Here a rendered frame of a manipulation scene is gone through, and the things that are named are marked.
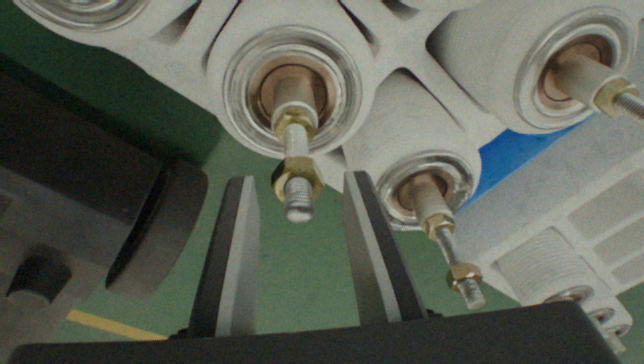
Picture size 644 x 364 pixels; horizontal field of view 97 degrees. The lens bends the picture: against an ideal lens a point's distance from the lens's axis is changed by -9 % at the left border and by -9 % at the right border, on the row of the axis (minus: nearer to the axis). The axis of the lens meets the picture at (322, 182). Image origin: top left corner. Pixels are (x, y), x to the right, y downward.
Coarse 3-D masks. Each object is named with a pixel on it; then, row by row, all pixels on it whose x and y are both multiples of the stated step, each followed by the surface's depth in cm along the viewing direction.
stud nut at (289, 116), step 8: (288, 112) 14; (296, 112) 14; (304, 112) 14; (280, 120) 14; (288, 120) 14; (296, 120) 14; (304, 120) 14; (312, 120) 15; (280, 128) 14; (304, 128) 14; (312, 128) 14; (280, 136) 14; (312, 136) 14
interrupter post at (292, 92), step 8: (288, 80) 16; (296, 80) 16; (280, 88) 16; (288, 88) 15; (296, 88) 15; (304, 88) 16; (280, 96) 15; (288, 96) 15; (296, 96) 15; (304, 96) 15; (312, 96) 16; (280, 104) 14; (288, 104) 14; (296, 104) 14; (304, 104) 14; (312, 104) 15; (272, 112) 15; (280, 112) 14; (312, 112) 15; (272, 120) 15
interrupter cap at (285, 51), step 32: (288, 32) 15; (320, 32) 15; (256, 64) 16; (288, 64) 16; (320, 64) 16; (352, 64) 16; (224, 96) 16; (256, 96) 17; (320, 96) 17; (352, 96) 17; (256, 128) 18; (320, 128) 18
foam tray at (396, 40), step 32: (224, 0) 20; (352, 0) 21; (384, 0) 28; (640, 0) 22; (160, 32) 22; (192, 32) 21; (384, 32) 22; (416, 32) 22; (160, 64) 22; (192, 64) 22; (384, 64) 24; (416, 64) 24; (192, 96) 24; (448, 96) 26; (480, 128) 28; (320, 160) 29
